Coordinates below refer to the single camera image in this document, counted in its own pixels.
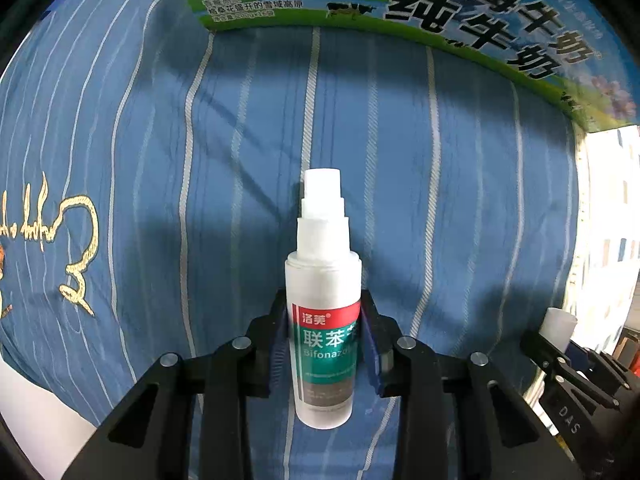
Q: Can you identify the cardboard milk box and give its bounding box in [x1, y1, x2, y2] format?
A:
[155, 0, 640, 133]

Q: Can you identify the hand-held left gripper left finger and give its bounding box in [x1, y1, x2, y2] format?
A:
[60, 287, 293, 480]

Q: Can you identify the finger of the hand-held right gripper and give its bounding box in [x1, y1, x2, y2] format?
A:
[567, 339, 640, 392]
[520, 330, 625, 411]

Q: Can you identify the checkered bed sheet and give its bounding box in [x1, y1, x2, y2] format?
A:
[520, 125, 640, 411]

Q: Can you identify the small white plastic bottle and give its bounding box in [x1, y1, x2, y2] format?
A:
[539, 307, 578, 353]

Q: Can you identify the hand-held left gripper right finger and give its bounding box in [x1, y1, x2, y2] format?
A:
[357, 287, 576, 480]

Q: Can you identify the blue striped blanket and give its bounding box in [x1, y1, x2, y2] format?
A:
[0, 0, 588, 480]

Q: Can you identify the white spray bottle green label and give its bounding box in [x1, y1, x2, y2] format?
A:
[284, 167, 363, 430]

